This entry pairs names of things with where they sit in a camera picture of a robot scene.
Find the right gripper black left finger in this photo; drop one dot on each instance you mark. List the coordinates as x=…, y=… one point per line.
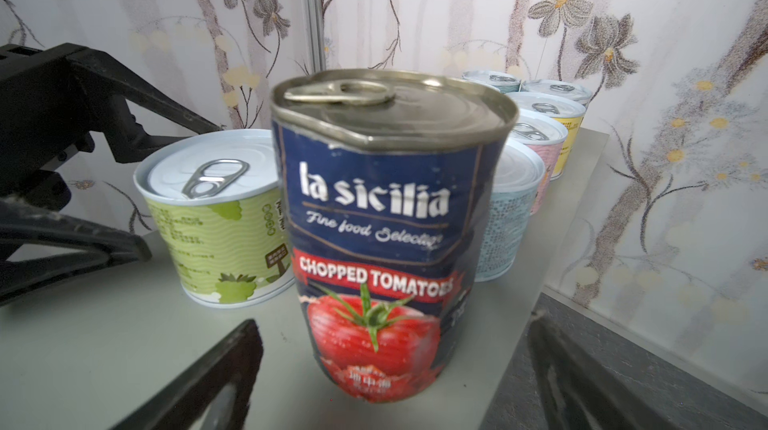
x=216, y=389

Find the green label can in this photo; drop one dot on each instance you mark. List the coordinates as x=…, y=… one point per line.
x=216, y=202

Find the grey metal cabinet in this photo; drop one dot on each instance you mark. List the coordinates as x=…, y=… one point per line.
x=86, y=353

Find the pink can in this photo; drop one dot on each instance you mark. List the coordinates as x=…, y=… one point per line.
x=540, y=148

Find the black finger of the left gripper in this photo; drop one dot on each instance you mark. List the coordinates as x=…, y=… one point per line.
x=86, y=247
x=53, y=99

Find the dark tin can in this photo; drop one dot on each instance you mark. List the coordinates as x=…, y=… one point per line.
x=387, y=179

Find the teal coconut can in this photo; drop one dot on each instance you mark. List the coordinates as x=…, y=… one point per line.
x=571, y=91
x=503, y=82

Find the yellow label can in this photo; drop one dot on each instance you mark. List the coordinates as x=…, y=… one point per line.
x=567, y=112

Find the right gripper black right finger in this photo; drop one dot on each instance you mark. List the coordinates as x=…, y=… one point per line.
x=577, y=392

